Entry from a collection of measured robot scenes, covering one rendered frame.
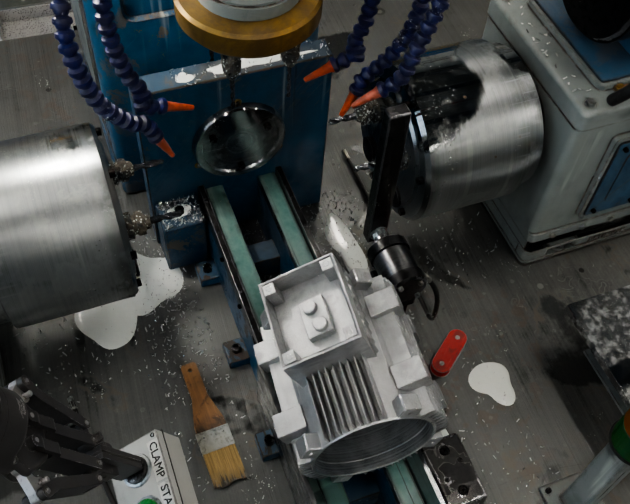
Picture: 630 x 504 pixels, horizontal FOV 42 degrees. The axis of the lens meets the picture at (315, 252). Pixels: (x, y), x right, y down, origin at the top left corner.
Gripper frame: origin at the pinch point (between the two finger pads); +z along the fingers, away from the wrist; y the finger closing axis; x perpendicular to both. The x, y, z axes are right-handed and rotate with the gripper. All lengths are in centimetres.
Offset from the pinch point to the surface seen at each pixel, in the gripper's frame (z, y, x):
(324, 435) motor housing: 13.7, -3.5, -18.8
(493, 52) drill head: 27, 40, -60
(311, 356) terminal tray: 9.9, 4.1, -22.0
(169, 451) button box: 6.4, 0.9, -3.5
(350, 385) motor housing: 15.0, 0.8, -23.5
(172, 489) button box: 4.9, -3.9, -3.4
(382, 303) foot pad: 18.0, 9.5, -30.7
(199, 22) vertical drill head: -9.4, 38.4, -30.3
